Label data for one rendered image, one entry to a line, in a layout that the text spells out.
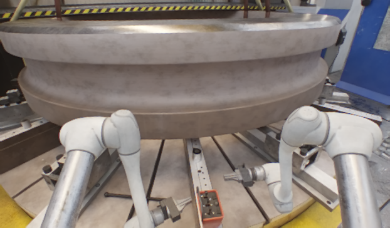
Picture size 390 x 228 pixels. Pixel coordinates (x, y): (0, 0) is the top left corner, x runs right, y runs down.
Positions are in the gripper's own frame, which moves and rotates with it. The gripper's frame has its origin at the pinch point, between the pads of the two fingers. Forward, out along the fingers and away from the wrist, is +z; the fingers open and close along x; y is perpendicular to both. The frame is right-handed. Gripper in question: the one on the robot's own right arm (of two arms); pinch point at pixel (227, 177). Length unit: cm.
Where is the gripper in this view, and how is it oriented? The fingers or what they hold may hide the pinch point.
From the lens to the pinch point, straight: 124.5
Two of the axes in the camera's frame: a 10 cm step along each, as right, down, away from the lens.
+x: 1.4, 4.7, -8.7
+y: -0.1, -8.8, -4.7
